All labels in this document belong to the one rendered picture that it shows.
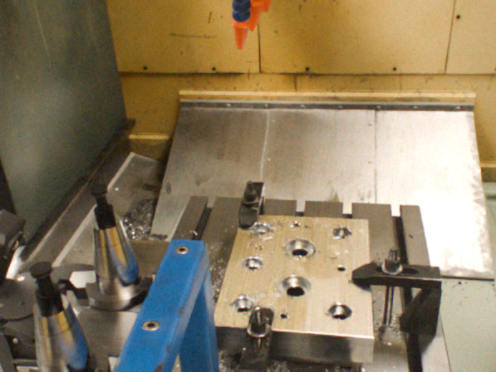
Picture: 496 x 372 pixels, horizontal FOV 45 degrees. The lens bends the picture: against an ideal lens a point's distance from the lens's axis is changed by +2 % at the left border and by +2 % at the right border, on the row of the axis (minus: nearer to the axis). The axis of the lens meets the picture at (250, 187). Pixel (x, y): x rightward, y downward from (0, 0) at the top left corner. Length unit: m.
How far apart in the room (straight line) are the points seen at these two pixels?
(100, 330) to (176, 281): 0.08
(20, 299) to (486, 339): 1.05
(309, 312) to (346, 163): 0.90
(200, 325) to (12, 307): 0.19
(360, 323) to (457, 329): 0.59
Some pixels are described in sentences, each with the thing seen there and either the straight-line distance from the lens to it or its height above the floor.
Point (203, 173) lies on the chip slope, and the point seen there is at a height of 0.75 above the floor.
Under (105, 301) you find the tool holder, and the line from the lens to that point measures 0.57.
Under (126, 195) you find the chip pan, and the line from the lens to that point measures 1.85.
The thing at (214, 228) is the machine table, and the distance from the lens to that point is 1.22.
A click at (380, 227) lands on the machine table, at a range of 1.22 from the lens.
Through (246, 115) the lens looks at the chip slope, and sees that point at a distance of 1.86.
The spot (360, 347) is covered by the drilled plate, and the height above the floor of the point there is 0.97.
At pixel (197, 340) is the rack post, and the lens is 0.68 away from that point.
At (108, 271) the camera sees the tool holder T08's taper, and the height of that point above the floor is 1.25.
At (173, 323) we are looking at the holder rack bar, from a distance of 0.53.
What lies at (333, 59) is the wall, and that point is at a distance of 1.81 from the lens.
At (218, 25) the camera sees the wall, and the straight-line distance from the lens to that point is 1.82.
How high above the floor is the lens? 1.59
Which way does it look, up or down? 31 degrees down
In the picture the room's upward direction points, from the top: 3 degrees counter-clockwise
